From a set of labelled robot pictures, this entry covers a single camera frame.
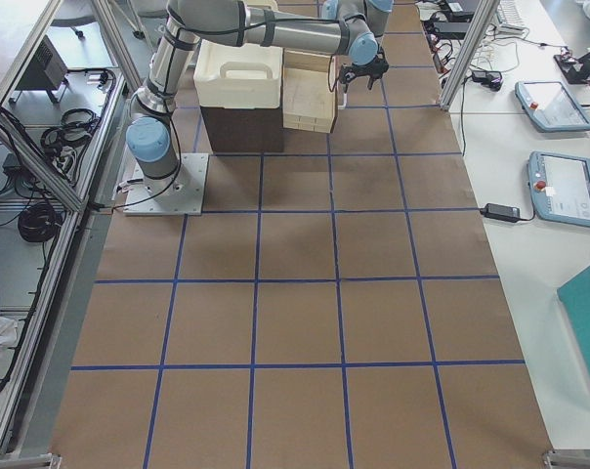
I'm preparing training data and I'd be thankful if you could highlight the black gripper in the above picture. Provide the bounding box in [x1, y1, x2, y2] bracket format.
[338, 54, 389, 94]

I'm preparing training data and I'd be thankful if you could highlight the wooden drawer with white handle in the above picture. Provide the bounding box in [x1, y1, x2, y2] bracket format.
[282, 49, 338, 134]

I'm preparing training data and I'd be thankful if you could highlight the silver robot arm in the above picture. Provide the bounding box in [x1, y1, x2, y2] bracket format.
[126, 1, 392, 197]
[320, 0, 394, 37]

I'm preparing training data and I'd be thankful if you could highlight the dark wooden drawer cabinet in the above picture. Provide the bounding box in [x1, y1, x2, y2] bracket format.
[200, 107, 284, 153]

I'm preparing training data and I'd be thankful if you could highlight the white foam tray box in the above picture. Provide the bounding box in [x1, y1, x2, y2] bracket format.
[193, 40, 283, 109]

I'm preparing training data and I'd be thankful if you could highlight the black power adapter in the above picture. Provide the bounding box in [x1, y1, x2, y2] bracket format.
[480, 202, 521, 223]

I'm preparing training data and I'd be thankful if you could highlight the far teach pendant tablet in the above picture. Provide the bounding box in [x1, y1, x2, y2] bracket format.
[515, 81, 590, 133]

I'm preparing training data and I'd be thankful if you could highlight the teach pendant tablet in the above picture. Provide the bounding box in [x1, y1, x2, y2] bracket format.
[515, 81, 590, 133]
[527, 151, 590, 228]

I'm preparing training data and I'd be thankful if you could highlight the near teach pendant tablet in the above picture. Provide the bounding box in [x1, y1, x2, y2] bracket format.
[527, 151, 590, 228]

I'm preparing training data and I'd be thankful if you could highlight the aluminium frame post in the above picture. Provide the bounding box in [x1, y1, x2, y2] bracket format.
[439, 0, 499, 110]

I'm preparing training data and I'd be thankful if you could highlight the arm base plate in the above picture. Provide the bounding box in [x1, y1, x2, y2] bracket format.
[122, 153, 209, 216]

